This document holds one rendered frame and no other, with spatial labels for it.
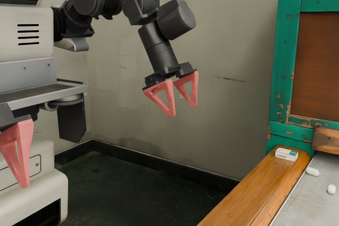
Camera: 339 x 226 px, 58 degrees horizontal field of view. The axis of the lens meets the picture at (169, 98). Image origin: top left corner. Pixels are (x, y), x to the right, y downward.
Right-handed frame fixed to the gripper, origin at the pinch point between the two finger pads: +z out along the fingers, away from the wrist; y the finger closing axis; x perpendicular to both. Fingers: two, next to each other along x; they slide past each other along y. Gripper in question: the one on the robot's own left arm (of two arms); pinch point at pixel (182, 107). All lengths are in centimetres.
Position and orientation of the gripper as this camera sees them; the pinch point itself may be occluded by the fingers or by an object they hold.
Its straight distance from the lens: 67.7
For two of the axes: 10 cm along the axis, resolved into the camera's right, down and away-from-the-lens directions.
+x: -7.5, 3.2, 5.8
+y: 5.4, -2.1, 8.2
